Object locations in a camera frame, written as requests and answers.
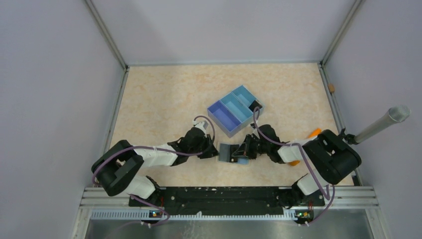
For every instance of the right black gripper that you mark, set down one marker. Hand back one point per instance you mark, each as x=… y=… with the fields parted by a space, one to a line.
x=245 y=150

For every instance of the blue three-compartment box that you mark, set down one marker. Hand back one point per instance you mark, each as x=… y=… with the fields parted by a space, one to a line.
x=231 y=113

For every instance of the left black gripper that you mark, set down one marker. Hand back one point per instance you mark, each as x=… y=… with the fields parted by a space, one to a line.
x=211 y=152

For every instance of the silver microphone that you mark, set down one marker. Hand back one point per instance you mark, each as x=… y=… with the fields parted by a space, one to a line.
x=394 y=115

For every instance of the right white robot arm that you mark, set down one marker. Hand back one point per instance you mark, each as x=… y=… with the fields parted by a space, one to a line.
x=329 y=158

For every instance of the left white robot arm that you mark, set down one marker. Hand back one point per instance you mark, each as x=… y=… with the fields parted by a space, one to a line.
x=117 y=170

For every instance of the black credit card stack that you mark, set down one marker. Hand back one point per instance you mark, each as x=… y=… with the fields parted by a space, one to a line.
x=255 y=104

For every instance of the orange cylindrical object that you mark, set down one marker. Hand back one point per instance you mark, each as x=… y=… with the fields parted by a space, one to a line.
x=313 y=135

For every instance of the small tan block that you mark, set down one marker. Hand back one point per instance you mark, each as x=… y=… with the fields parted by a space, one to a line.
x=331 y=88

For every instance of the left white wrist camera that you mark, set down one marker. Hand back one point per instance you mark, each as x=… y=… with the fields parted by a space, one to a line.
x=202 y=125

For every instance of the single black credit card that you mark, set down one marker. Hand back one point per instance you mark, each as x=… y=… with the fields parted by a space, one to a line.
x=226 y=151

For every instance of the beige card holder wallet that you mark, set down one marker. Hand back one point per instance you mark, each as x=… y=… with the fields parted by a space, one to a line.
x=227 y=153

